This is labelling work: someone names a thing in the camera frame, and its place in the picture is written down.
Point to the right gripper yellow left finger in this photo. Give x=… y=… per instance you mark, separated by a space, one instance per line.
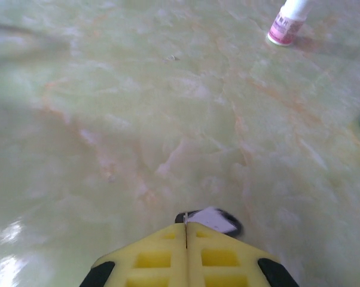
x=156 y=260

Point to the small pink-label white bottle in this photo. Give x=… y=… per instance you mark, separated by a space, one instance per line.
x=284 y=27

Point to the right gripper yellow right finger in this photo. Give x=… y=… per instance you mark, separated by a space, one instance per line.
x=222 y=260

